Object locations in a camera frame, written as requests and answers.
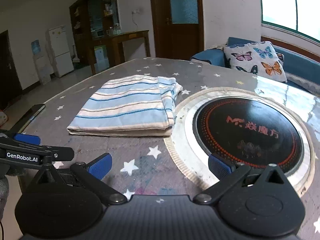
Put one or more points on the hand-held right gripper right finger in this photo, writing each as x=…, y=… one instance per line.
x=220, y=166

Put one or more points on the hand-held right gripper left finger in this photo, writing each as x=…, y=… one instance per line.
x=100, y=165

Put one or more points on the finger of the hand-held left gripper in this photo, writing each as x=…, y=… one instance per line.
x=26, y=139

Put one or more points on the blue white striped garment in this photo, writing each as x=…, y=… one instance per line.
x=120, y=105

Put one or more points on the person's left forearm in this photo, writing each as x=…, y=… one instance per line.
x=3, y=192

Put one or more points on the black smartphone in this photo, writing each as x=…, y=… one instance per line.
x=31, y=116

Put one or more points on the pink white soft item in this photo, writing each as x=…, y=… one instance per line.
x=2, y=118

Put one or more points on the grey star-print tablecloth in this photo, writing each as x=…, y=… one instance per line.
x=140, y=160

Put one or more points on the round black induction cooker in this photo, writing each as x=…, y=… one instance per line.
x=245, y=130

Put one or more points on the dark plain wooden door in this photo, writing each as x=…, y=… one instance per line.
x=8, y=80

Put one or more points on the white water dispenser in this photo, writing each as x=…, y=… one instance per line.
x=41, y=67

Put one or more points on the white refrigerator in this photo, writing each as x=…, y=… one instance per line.
x=60, y=52

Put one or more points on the white floor brush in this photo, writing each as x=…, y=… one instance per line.
x=75, y=57

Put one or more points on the green white cardboard box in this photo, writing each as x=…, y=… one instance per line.
x=101, y=57

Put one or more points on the blue sofa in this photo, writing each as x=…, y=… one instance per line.
x=212, y=57

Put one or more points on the butterfly print pillow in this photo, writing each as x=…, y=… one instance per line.
x=252, y=60

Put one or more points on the wooden display cabinet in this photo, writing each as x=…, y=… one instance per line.
x=80, y=30

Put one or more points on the white microwave oven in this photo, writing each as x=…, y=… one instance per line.
x=97, y=33

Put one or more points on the wooden door with glass pane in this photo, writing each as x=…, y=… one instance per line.
x=185, y=40

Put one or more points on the wooden side table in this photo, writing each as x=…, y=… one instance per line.
x=130, y=33

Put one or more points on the glass jar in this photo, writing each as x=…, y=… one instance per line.
x=117, y=29

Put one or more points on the green-framed window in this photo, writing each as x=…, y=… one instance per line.
x=277, y=2

